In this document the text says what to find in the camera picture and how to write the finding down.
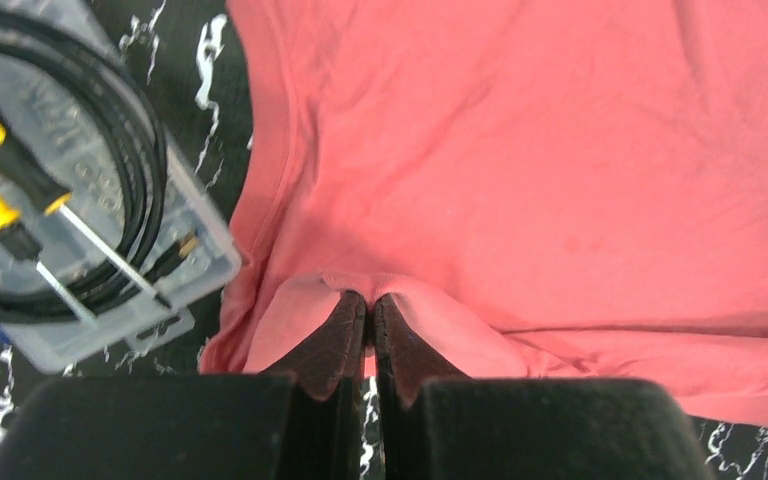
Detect clear plastic case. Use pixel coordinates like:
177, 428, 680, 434
0, 1, 241, 372

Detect coral pink t-shirt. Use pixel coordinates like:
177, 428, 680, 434
200, 1, 768, 427

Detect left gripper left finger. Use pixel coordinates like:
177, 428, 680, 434
264, 291, 367, 402

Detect coiled black cable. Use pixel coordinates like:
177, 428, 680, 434
0, 3, 201, 326

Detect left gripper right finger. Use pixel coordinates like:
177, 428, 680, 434
373, 294, 467, 408

